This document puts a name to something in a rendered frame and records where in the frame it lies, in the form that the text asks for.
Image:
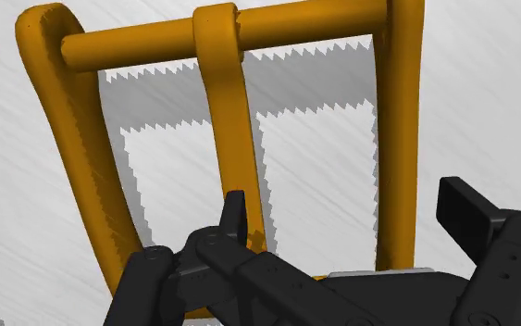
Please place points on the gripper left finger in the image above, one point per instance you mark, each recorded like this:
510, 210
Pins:
260, 275

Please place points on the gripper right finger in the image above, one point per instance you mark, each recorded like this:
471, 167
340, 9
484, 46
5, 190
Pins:
499, 253

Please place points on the orange wooden rack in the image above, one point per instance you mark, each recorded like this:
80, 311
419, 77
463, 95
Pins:
228, 108

